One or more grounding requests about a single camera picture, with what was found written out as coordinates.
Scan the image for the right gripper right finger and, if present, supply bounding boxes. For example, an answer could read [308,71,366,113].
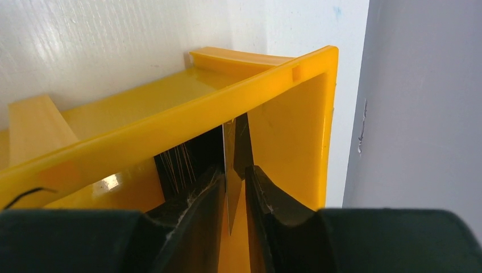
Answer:
[245,166,481,272]

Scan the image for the orange three-compartment tray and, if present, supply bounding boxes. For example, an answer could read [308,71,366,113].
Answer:
[1,46,339,272]

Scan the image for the black credit card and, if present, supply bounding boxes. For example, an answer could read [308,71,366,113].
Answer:
[153,113,254,201]

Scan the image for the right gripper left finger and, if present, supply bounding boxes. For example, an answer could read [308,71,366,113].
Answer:
[1,166,225,272]

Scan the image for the thin card seen edge-on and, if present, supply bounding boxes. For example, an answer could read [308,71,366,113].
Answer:
[222,119,242,235]

